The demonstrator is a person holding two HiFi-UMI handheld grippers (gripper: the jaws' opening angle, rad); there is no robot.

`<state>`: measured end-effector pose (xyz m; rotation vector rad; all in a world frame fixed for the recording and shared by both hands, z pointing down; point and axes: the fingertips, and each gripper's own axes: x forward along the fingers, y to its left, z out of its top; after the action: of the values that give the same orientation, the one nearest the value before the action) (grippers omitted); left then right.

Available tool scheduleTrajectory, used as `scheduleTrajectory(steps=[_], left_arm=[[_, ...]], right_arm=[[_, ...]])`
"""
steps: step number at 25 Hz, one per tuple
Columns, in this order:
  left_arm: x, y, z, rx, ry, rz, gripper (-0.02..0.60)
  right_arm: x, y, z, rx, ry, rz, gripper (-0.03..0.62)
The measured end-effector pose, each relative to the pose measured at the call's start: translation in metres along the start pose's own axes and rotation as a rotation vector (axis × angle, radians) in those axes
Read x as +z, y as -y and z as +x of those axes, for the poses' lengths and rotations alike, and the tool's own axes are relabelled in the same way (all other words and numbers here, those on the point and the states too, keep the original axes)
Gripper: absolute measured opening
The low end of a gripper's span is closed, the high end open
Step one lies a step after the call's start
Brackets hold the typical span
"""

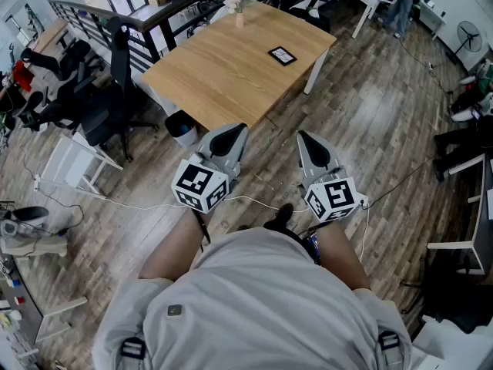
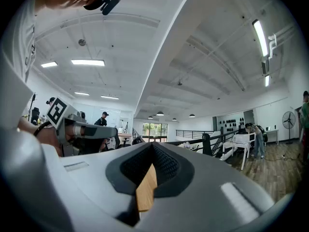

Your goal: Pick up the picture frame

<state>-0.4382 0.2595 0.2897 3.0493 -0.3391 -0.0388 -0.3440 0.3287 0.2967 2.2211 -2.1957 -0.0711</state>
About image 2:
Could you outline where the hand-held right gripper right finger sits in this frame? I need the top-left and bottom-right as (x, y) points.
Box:
(134, 141), (290, 232)

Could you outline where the white boxy appliance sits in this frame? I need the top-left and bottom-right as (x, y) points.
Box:
(232, 132), (256, 144)

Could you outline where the black coat rack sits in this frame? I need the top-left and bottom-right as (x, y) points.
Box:
(28, 92), (37, 122)

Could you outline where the black office chair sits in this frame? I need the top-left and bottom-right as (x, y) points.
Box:
(30, 107), (41, 125)

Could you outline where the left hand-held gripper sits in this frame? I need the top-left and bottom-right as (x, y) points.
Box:
(45, 97), (119, 157)

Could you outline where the small white table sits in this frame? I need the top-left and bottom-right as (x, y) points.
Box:
(264, 129), (280, 146)

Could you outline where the glass door window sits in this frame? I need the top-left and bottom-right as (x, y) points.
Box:
(142, 122), (169, 143)

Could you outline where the black metal railing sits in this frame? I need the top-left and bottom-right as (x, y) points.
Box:
(131, 128), (246, 159)

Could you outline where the light wooden office table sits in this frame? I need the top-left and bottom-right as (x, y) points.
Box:
(117, 132), (133, 145)

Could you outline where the black floor fan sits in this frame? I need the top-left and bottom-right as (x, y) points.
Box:
(281, 110), (296, 145)

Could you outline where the person's left forearm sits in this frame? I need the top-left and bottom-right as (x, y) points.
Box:
(18, 116), (53, 140)

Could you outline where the person's grey t-shirt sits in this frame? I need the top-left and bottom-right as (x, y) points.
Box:
(1, 0), (39, 84)

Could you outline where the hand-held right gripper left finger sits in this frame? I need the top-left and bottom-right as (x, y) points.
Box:
(4, 141), (158, 232)

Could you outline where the person's left hand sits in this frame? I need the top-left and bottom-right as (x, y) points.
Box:
(36, 126), (63, 157)

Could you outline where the black head-mounted camera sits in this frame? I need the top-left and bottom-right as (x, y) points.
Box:
(83, 0), (123, 16)

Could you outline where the group of black wall items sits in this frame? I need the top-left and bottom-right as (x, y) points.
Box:
(218, 117), (245, 133)

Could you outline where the pastel flower bouquet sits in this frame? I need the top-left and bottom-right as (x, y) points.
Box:
(180, 141), (201, 152)

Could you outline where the black wrist strap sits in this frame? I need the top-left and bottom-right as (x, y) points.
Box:
(33, 121), (53, 137)

